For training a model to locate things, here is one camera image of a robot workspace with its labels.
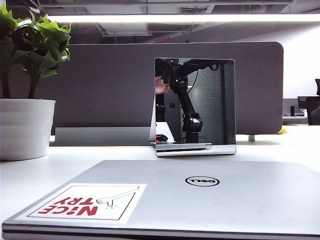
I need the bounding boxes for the silver Dell laptop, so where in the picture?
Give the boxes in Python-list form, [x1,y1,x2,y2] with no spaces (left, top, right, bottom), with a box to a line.
[1,159,320,240]

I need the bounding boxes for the rectangular standing mirror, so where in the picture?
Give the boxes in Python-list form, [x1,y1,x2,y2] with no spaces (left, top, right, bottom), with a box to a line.
[149,57,237,158]

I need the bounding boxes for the grey fabric desk partition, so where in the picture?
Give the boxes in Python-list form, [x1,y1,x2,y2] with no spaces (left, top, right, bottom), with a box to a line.
[7,41,285,136]

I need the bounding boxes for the long ceiling light strip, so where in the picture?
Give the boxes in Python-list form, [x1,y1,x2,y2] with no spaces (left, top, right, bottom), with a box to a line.
[47,13,320,25]

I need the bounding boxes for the white ribbed plant pot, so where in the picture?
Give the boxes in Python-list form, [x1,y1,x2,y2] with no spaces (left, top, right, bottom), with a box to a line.
[0,98,57,162]

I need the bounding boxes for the green artificial plant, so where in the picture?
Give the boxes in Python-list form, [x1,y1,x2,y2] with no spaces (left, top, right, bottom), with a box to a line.
[0,4,72,100]

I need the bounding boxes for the black office chair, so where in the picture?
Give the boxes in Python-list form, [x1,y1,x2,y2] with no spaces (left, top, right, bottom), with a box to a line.
[305,78,320,126]

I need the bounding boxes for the silver partition base rail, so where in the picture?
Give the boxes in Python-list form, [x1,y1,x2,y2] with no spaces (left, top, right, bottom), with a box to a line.
[49,126,152,147]

